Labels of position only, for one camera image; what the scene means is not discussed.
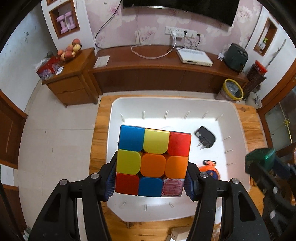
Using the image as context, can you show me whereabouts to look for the orange blue retractable reel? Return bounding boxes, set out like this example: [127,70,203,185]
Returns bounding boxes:
[199,160,220,180]

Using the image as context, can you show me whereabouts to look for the multicolour puzzle cube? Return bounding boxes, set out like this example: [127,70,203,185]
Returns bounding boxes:
[115,125,192,197]

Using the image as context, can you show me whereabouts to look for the black power adapter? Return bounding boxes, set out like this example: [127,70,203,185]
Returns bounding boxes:
[194,126,216,149]

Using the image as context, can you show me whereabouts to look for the white usb wall charger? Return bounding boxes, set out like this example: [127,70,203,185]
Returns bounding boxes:
[166,226,190,241]

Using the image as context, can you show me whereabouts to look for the white plastic storage bin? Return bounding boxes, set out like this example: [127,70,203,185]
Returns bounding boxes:
[107,97,250,222]

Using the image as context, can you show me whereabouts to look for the white small bucket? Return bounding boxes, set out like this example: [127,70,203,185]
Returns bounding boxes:
[245,91,262,109]

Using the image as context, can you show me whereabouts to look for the yellow rimmed waste bin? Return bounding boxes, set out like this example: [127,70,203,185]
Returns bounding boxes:
[216,78,244,103]

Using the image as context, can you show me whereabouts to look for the dark cylinder red-lid stand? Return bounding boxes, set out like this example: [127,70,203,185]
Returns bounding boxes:
[243,60,267,98]

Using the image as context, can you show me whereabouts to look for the dark green air fryer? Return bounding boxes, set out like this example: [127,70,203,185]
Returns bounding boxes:
[223,43,248,73]

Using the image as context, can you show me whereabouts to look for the small wooden drawer cabinet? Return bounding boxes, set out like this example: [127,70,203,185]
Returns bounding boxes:
[42,48,99,106]

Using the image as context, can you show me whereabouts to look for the long wooden tv console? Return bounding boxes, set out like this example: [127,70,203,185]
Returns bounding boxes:
[89,47,248,94]

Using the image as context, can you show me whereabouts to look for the white set-top box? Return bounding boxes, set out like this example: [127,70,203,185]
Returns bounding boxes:
[177,48,213,67]

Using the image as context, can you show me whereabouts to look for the red tissue box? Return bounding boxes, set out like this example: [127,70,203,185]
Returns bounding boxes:
[35,56,61,81]

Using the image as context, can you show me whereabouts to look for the basket of peaches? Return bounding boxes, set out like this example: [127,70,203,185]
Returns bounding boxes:
[57,39,82,61]

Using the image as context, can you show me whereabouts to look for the pink dumbbells pair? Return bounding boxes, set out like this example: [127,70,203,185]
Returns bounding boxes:
[56,11,77,34]

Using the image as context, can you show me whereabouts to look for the white charging cable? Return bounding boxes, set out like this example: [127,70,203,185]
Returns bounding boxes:
[130,32,178,60]

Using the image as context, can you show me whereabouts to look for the black wall television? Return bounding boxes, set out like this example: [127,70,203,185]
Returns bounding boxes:
[123,0,239,26]

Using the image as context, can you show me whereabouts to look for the white wall socket strip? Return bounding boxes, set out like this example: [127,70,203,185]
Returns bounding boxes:
[165,26,198,38]

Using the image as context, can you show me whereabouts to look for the black tv cable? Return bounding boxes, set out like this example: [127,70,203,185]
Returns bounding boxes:
[94,0,123,50]

